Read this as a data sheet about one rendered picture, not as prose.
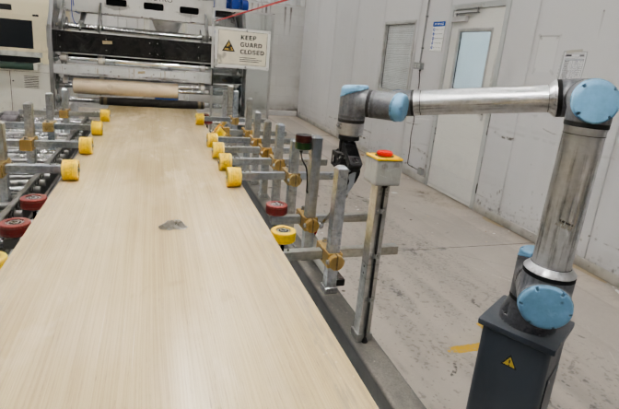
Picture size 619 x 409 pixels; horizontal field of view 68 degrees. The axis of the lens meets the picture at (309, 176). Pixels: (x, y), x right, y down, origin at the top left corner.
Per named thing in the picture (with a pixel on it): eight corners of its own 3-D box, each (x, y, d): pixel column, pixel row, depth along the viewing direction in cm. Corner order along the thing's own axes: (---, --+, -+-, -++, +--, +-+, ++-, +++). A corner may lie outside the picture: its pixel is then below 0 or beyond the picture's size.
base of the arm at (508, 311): (509, 300, 178) (514, 276, 175) (563, 321, 166) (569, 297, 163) (490, 318, 164) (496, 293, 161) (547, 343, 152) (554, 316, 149)
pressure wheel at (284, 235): (275, 254, 154) (278, 222, 151) (297, 260, 151) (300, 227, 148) (263, 262, 147) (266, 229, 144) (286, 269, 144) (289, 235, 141)
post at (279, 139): (276, 220, 225) (283, 122, 212) (277, 223, 221) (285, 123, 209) (269, 220, 223) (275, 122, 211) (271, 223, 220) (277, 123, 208)
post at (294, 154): (289, 245, 202) (298, 138, 190) (292, 249, 199) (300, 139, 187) (282, 246, 201) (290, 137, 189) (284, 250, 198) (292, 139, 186)
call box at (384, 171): (386, 181, 122) (390, 152, 120) (399, 189, 116) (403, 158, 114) (362, 181, 120) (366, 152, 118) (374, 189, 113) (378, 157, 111)
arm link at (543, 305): (560, 312, 151) (622, 80, 132) (568, 341, 135) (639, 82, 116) (510, 300, 156) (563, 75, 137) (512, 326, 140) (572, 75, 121)
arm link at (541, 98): (603, 76, 143) (386, 87, 167) (613, 76, 131) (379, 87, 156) (600, 114, 145) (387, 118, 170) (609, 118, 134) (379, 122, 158)
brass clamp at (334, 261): (330, 252, 160) (332, 239, 158) (344, 270, 147) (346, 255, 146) (313, 253, 158) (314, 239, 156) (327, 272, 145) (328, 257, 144)
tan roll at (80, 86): (237, 100, 417) (238, 87, 414) (239, 102, 406) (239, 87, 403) (60, 91, 371) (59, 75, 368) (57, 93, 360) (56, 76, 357)
